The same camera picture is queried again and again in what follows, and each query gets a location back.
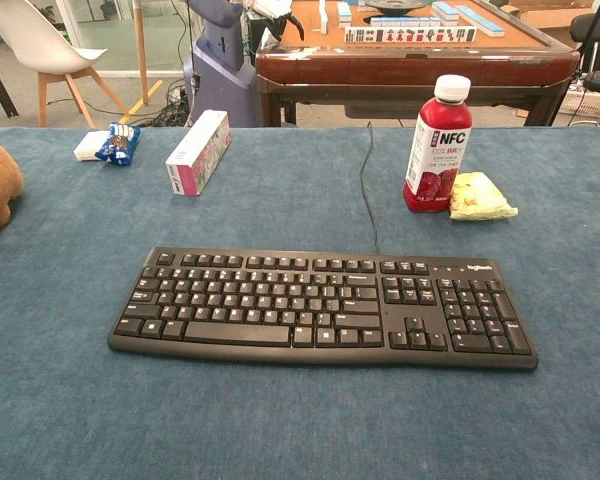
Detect black wired computer keyboard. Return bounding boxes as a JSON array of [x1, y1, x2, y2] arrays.
[[106, 245, 540, 372]]

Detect black floor cables bundle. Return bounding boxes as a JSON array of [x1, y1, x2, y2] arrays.
[[129, 79, 191, 129]]

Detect small white box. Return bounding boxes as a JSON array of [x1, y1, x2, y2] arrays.
[[72, 130, 111, 163]]

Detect brown mahjong table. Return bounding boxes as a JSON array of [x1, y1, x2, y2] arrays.
[[254, 0, 581, 129]]

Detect black office chair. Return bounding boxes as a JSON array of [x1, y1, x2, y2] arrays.
[[567, 12, 600, 128]]

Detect row of standing mahjong tiles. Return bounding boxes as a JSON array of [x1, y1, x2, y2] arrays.
[[343, 25, 478, 45]]

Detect red NFC juice bottle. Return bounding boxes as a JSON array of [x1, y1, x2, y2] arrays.
[[402, 74, 475, 214]]

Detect blue table cloth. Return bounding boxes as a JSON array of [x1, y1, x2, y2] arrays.
[[0, 125, 600, 480]]

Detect white plastic crate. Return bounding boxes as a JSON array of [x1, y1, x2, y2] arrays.
[[556, 81, 600, 120]]

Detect purple grey robot base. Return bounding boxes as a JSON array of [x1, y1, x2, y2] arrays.
[[182, 0, 263, 129]]

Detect black keyboard cable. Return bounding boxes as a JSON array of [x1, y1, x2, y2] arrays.
[[359, 121, 382, 255]]

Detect yellow snack packet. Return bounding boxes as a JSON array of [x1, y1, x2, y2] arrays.
[[448, 171, 520, 222]]

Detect blue Oreo cookie packet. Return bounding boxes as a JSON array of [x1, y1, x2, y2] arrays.
[[94, 121, 142, 167]]

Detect floral pink white carton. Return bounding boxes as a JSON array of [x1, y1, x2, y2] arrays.
[[164, 109, 233, 197]]

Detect white chair wooden legs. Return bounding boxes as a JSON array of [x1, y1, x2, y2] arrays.
[[0, 0, 131, 129]]

